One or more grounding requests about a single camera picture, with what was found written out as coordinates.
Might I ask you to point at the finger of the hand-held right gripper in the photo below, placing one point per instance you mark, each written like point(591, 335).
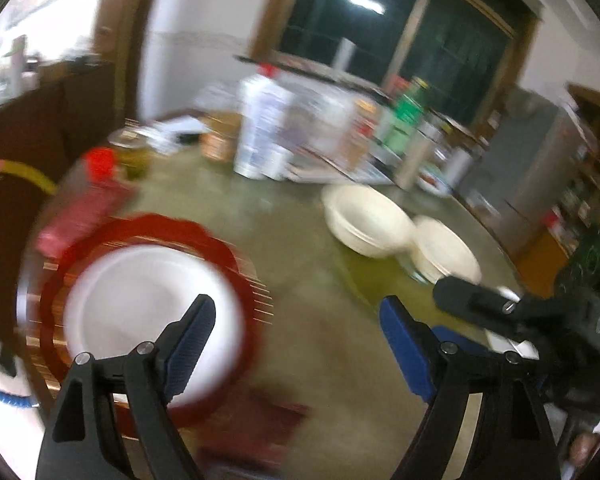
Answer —
point(475, 300)
point(460, 338)

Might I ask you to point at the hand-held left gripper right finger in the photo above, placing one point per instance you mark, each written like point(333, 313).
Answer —
point(405, 345)

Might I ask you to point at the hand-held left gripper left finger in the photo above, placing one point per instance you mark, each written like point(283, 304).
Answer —
point(190, 345)

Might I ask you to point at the cream disposable bowl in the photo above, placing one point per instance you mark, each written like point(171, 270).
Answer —
point(445, 252)
point(367, 220)

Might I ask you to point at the large white disposable bowl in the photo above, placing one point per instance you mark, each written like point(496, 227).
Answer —
point(145, 310)

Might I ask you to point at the red plate with round sticker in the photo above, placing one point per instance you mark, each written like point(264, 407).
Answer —
point(130, 230)

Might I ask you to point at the patterned plate with food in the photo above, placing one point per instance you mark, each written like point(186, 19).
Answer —
point(434, 184)

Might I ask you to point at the grey refrigerator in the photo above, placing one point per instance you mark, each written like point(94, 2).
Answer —
point(520, 175)

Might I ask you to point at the wooden shelf cabinet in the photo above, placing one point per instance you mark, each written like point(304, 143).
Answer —
point(587, 175)

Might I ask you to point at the stainless steel thermos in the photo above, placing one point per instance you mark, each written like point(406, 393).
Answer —
point(420, 152)

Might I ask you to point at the red-capped bottle lying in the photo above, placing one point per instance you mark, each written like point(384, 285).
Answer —
point(90, 200)

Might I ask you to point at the green plastic bottle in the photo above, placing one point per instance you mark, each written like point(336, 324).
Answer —
point(405, 115)

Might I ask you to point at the small amber liquor bottle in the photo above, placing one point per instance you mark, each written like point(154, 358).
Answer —
point(364, 135)

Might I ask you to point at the clear plastic cup of tea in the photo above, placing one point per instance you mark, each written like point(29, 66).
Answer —
point(130, 155)

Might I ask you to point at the small white jar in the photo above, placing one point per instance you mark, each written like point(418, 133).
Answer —
point(277, 165)

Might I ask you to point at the amber jar with gold lid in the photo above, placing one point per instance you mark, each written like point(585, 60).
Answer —
point(220, 137)

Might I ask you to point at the clear glass pitcher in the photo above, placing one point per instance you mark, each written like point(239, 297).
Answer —
point(325, 125)

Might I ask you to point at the white lotion bottle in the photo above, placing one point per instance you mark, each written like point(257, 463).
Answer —
point(260, 125)

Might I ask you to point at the pink and yellow hoop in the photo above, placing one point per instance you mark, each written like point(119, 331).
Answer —
point(20, 170)

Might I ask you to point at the dark wooden sideboard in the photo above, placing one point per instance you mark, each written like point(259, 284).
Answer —
point(30, 125)

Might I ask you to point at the white plastic roll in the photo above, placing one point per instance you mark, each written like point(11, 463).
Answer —
point(344, 54)

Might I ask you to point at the white bottle with red cap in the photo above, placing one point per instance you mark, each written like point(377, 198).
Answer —
point(269, 70)

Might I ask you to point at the wooden framed window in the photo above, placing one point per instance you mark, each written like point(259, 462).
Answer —
point(380, 20)

